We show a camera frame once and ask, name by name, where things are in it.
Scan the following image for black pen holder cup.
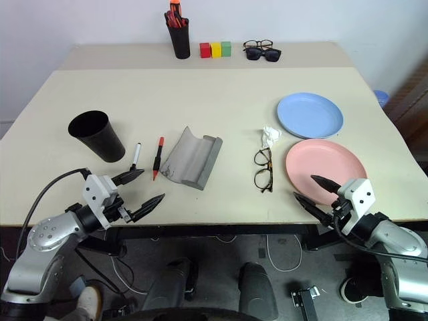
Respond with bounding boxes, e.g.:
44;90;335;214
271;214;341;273
167;18;191;60

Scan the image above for crumpled white tissue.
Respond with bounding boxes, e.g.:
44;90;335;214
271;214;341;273
261;125;282;149

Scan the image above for orange capped marker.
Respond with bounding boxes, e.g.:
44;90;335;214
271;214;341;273
169;0;183;21

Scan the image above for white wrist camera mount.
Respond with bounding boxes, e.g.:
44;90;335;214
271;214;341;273
82;173;120;230
337;178;376;237

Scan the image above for dark rounded shape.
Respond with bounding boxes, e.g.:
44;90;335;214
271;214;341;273
237;262;279;320
142;257;198;315

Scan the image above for black table frame beam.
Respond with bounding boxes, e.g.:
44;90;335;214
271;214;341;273
110;224;322;242

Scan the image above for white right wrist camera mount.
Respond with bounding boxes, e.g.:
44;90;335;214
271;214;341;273
337;178;376;237

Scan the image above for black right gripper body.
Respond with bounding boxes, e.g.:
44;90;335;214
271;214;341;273
325;196;351;231

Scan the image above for black and white shoe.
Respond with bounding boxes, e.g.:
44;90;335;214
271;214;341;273
340;276;382;304

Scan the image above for tortoiseshell glasses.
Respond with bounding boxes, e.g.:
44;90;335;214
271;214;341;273
253;147;274;194

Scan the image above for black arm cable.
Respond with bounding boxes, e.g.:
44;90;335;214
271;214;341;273
15;168;92;260
332;209;428;261

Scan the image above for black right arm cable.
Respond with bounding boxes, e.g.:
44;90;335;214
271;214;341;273
332;209;428;261

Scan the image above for white floor cable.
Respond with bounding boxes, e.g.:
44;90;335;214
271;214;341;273
265;233;304;272

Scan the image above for brown wooden cabinet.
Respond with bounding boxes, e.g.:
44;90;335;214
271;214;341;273
384;58;428;161

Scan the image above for blue plate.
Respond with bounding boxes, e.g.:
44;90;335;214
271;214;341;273
276;92;344;140

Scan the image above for thin brown frame glasses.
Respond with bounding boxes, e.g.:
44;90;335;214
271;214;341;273
243;39;274;50

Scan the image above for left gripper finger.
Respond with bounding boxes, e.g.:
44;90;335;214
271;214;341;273
129;193;166;223
111;169;146;187

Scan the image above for pink plate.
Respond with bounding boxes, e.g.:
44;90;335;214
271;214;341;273
285;138;368;206

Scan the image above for beige shoe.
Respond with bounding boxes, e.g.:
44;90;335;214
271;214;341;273
76;286;103;321

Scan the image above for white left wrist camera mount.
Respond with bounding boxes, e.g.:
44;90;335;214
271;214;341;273
82;173;120;230

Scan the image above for black sunglasses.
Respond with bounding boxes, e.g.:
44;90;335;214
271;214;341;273
245;47;282;64

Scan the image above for white marker black cap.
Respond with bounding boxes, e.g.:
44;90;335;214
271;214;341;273
129;142;142;171

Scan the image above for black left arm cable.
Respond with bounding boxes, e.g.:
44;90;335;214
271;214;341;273
15;168;92;260

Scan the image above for empty black cup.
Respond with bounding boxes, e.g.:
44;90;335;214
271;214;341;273
68;110;127;164

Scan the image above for metal floor bracket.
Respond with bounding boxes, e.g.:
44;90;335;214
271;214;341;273
290;286;320;321

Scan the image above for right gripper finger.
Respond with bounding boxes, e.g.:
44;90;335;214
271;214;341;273
293;191;334;230
310;175;341;195

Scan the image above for red and black pen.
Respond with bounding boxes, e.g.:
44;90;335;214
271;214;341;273
152;136;165;182

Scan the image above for grey glasses case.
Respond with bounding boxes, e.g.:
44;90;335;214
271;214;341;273
159;126;224;192

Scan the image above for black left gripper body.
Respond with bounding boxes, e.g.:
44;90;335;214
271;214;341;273
103;195;134;224

